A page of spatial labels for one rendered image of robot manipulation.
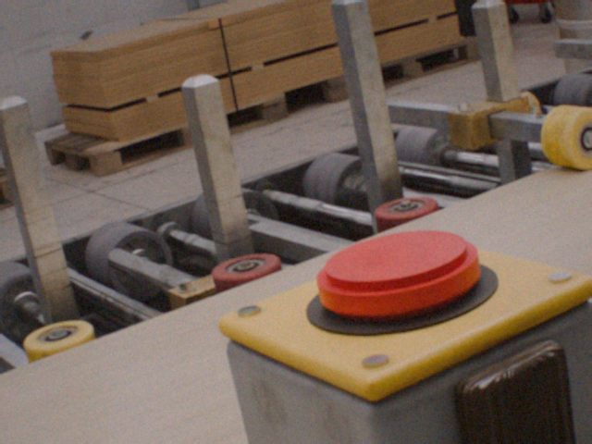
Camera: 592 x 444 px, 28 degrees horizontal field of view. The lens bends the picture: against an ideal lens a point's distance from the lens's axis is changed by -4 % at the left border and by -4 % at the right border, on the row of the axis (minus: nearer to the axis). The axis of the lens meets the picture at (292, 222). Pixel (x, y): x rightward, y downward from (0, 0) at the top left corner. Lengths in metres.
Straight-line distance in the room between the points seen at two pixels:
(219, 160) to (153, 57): 5.20
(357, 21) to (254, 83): 5.40
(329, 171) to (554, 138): 0.58
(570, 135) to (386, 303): 1.28
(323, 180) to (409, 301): 1.78
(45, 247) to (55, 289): 0.05
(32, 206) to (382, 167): 0.48
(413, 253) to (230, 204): 1.21
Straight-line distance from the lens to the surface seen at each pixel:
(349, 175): 2.04
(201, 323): 1.29
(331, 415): 0.28
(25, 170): 1.39
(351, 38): 1.58
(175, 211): 2.06
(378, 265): 0.30
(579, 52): 2.20
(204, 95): 1.48
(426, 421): 0.27
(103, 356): 1.26
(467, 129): 1.70
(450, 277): 0.29
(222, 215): 1.50
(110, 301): 1.74
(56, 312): 1.43
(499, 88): 1.74
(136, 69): 6.65
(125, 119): 6.63
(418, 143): 2.17
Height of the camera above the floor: 1.32
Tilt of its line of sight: 16 degrees down
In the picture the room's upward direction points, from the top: 11 degrees counter-clockwise
